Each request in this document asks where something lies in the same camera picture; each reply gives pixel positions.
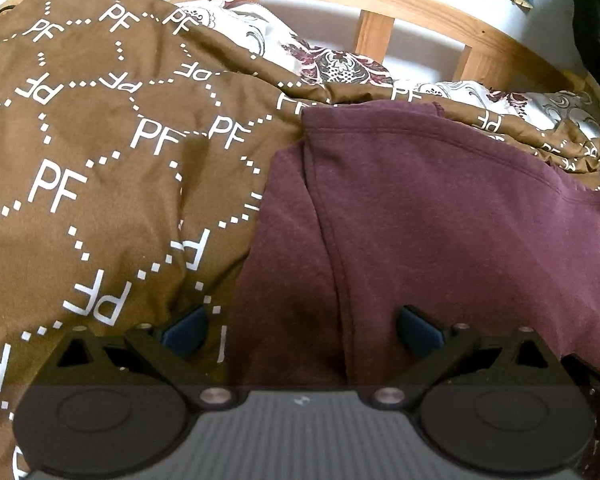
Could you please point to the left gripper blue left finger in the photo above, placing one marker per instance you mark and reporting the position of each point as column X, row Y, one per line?
column 167, row 351

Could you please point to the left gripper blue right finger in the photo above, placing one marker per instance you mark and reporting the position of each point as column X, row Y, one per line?
column 436, row 348

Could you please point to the maroon long-sleeve top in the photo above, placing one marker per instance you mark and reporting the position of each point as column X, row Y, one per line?
column 386, row 204

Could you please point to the brown PF patterned duvet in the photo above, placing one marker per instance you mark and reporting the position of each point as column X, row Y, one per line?
column 133, row 164

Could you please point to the white floral pillow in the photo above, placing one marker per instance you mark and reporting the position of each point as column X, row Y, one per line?
column 257, row 29

